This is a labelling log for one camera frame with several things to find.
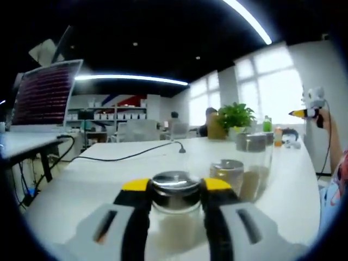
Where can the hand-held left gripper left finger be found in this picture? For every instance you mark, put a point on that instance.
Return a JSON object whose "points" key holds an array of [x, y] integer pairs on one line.
{"points": [[133, 206]]}

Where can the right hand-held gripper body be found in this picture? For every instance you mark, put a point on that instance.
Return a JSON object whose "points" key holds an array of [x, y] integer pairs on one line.
{"points": [[314, 98]]}

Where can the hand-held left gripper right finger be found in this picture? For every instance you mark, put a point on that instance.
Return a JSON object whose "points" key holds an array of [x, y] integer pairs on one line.
{"points": [[220, 201]]}

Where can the tall brown-filled seasoning bottle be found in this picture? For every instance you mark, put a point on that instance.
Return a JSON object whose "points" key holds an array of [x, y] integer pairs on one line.
{"points": [[257, 163]]}

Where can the orange drink bottle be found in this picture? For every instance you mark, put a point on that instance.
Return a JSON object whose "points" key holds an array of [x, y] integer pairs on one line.
{"points": [[278, 137]]}

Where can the green drink bottle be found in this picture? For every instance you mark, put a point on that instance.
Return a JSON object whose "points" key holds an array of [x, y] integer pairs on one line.
{"points": [[267, 123]]}

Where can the person's right hand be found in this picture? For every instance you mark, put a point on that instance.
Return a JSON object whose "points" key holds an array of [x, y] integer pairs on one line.
{"points": [[326, 119]]}

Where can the black headset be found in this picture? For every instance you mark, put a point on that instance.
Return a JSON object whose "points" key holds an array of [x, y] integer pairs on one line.
{"points": [[292, 138]]}

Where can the large bright window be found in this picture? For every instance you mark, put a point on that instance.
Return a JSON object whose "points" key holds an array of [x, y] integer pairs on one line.
{"points": [[269, 89], [205, 100]]}

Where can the green potted plant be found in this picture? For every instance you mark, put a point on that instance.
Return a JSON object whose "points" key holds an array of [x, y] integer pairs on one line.
{"points": [[236, 115]]}

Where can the brown paper bag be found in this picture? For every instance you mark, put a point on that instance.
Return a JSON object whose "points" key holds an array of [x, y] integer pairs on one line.
{"points": [[216, 126]]}

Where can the grey mesh office chair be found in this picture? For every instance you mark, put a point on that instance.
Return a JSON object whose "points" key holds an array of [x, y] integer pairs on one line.
{"points": [[138, 130]]}

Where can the white office chair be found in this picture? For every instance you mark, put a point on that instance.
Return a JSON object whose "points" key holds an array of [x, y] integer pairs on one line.
{"points": [[179, 131]]}

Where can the white storage shelf unit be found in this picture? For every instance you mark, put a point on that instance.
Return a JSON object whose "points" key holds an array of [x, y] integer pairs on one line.
{"points": [[108, 114]]}

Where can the black screen on tripod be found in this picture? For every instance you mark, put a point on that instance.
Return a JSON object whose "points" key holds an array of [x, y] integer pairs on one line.
{"points": [[85, 114]]}

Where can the straight ceiling light strip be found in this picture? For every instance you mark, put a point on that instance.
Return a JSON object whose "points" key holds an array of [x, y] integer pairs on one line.
{"points": [[130, 79]]}

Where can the white laptop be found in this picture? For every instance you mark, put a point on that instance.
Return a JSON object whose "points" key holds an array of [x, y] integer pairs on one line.
{"points": [[43, 92]]}

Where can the white ceiling air conditioner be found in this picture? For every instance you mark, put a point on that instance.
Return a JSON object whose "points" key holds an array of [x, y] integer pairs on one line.
{"points": [[46, 51]]}

